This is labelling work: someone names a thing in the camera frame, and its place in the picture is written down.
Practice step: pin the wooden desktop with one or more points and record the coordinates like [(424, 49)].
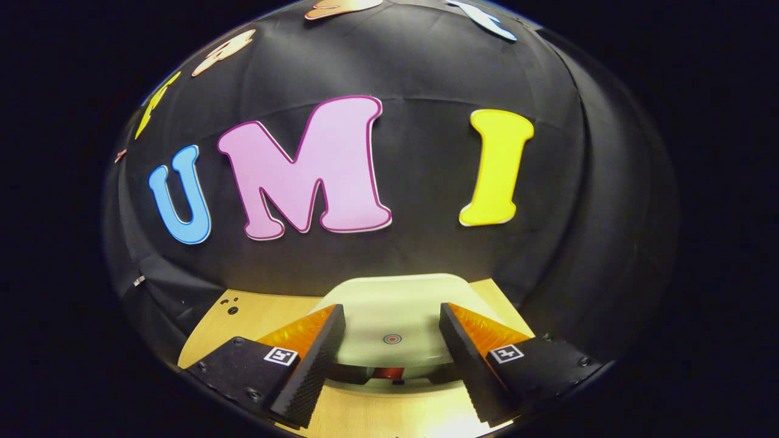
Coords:
[(255, 316)]

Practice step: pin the orange pop can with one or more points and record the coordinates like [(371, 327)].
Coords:
[(388, 373)]

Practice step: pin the black backdrop cloth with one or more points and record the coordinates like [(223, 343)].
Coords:
[(426, 152)]

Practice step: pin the red cloth clip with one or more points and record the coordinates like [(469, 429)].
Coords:
[(120, 156)]

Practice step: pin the pale green desktop garbage bin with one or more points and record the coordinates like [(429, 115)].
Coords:
[(389, 304)]

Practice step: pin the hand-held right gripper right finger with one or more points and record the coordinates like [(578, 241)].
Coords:
[(465, 356)]

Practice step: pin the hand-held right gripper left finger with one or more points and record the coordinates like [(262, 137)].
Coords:
[(316, 359)]

